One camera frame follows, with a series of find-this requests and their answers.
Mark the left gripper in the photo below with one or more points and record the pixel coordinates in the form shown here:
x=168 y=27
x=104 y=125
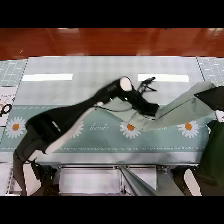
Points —
x=146 y=106

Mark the pale green shirt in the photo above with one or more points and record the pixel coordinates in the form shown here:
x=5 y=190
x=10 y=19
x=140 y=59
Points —
x=181 y=110

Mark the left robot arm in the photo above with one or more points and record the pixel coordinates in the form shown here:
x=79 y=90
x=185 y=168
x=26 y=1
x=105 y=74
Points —
x=63 y=120

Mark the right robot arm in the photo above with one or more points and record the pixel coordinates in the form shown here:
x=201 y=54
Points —
x=192 y=182

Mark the dark green garment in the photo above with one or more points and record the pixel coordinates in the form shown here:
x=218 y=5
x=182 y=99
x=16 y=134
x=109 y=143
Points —
x=213 y=156

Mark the silver frame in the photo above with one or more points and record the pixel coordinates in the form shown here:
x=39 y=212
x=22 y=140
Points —
x=100 y=180

